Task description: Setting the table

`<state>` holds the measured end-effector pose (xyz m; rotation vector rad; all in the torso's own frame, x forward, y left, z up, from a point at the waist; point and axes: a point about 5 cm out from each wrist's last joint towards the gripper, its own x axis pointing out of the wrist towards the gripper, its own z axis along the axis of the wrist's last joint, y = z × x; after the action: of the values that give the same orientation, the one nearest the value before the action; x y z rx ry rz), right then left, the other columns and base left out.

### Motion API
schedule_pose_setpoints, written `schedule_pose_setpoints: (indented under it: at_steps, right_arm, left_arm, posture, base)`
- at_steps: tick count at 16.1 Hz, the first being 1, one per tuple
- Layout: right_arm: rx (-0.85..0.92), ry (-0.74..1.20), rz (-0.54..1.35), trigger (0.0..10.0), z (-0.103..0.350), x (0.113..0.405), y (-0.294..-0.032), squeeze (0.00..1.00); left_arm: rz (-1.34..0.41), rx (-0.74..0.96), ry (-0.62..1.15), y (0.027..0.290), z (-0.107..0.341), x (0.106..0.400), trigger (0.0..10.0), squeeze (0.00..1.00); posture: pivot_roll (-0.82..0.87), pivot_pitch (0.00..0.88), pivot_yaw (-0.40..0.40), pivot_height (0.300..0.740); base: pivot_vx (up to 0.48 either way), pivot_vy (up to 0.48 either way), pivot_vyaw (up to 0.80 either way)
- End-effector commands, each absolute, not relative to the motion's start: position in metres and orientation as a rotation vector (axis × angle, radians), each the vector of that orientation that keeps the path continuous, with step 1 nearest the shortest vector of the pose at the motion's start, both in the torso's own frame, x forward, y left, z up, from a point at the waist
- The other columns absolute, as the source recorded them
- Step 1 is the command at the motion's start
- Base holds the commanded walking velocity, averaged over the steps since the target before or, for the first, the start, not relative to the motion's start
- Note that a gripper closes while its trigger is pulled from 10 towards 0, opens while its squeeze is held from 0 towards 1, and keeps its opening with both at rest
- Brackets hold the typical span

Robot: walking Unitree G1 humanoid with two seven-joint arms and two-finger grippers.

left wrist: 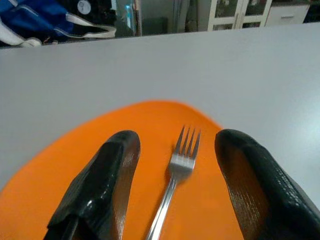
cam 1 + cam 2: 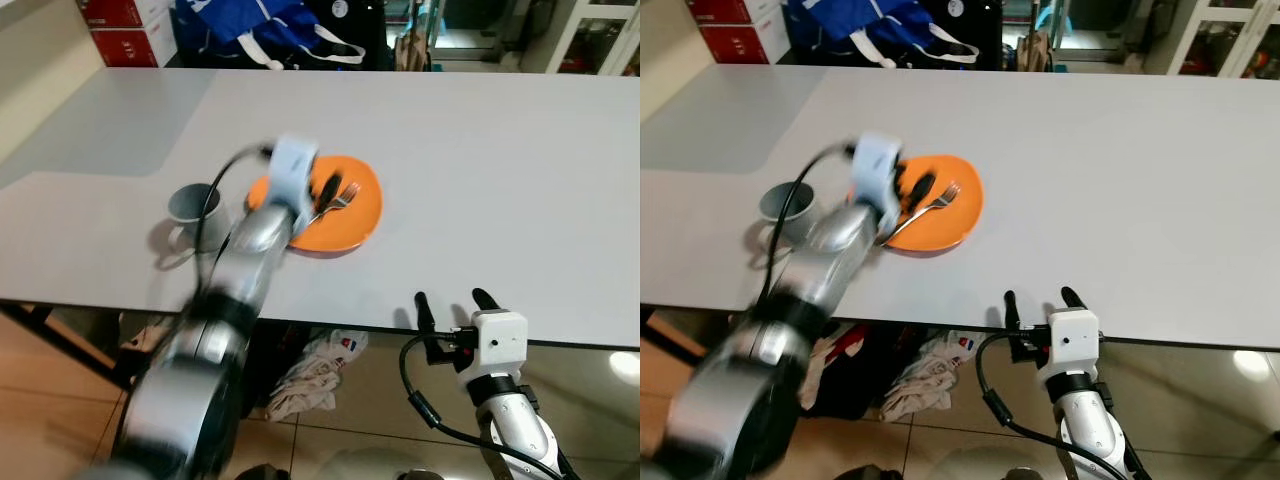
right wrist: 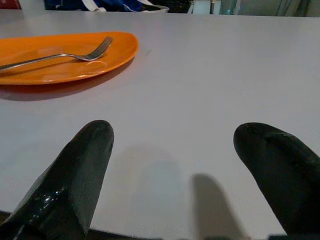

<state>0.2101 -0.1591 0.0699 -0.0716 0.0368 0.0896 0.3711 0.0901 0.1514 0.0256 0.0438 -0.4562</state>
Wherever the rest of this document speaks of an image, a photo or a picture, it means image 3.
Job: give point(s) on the silver metal fork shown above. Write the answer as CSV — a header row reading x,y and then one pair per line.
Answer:
x,y
98,51

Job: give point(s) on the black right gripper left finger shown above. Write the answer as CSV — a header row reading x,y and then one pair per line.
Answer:
x,y
72,175

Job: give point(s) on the orange oval plate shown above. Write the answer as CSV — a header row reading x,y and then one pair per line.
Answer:
x,y
117,50

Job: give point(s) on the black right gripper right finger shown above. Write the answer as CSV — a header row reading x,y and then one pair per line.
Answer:
x,y
280,170

